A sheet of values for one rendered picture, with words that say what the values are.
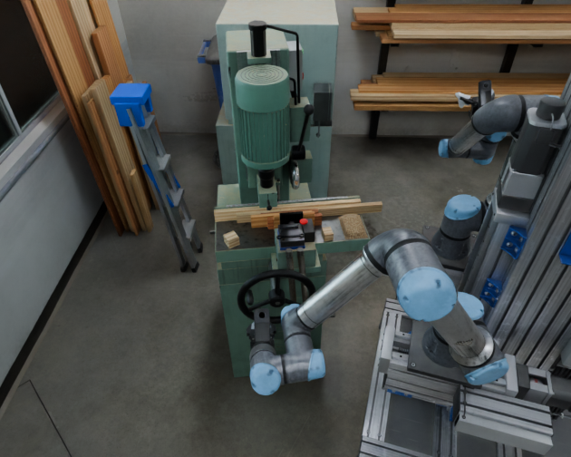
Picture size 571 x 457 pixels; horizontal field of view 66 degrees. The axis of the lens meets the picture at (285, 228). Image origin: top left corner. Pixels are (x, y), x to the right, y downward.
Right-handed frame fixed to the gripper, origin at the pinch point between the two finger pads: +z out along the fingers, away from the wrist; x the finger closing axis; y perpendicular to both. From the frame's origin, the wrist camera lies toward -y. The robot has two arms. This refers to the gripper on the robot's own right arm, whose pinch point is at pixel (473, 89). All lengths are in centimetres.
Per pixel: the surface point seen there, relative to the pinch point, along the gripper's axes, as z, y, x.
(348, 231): -60, 24, -59
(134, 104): 3, -10, -154
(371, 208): -46, 25, -49
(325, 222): -53, 25, -68
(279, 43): -28, -39, -78
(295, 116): -33, -13, -76
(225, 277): -71, 34, -109
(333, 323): -35, 115, -70
